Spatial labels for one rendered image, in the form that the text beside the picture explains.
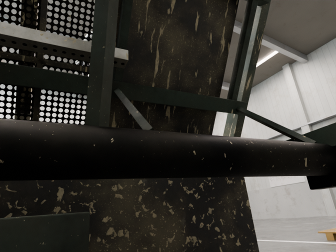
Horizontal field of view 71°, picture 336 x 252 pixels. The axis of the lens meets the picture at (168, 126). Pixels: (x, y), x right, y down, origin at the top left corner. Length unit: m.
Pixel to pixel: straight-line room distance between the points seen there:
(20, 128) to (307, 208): 10.93
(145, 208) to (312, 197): 10.15
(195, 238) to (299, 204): 10.21
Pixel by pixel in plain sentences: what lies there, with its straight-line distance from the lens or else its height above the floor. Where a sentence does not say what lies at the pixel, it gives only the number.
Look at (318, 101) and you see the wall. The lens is 11.11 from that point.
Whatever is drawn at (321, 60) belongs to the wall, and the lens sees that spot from 11.55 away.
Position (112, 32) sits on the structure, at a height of 0.96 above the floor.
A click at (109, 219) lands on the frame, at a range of 1.05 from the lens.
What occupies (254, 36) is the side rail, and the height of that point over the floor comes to 1.46.
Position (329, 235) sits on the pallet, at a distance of 4.18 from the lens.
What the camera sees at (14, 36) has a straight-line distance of 0.79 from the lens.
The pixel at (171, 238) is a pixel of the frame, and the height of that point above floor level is 0.41.
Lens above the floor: 0.50
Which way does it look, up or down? 21 degrees up
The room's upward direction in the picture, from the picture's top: 5 degrees counter-clockwise
